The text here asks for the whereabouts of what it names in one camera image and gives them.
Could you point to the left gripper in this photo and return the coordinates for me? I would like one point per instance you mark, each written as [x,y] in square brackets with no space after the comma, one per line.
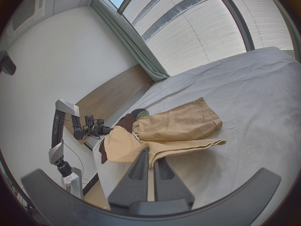
[101,130]

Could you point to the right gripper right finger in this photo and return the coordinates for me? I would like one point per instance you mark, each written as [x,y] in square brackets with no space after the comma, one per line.
[168,187]

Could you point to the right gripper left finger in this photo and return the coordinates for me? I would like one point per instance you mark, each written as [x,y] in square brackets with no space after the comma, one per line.
[135,187]

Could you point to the tan shorts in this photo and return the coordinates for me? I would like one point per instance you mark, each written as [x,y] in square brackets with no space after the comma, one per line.
[176,126]

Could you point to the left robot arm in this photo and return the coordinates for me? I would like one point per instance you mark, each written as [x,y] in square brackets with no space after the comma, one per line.
[56,131]

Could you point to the bed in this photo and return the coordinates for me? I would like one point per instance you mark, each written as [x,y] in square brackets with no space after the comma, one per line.
[235,90]

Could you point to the brown garment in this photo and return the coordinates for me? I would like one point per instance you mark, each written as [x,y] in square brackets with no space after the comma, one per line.
[127,122]

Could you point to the dark grey garment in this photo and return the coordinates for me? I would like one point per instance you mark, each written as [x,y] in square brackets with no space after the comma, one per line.
[136,112]

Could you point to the green garment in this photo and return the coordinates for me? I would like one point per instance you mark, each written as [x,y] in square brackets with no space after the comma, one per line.
[144,114]

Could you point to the grey-green curtain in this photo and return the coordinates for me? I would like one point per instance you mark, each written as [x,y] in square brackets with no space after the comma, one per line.
[131,39]

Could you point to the window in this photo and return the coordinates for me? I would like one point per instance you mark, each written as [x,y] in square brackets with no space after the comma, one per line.
[188,32]

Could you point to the white ceiling air vent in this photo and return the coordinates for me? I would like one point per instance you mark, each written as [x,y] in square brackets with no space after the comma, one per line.
[25,10]

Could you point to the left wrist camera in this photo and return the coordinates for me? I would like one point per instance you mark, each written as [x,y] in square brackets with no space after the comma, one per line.
[100,121]

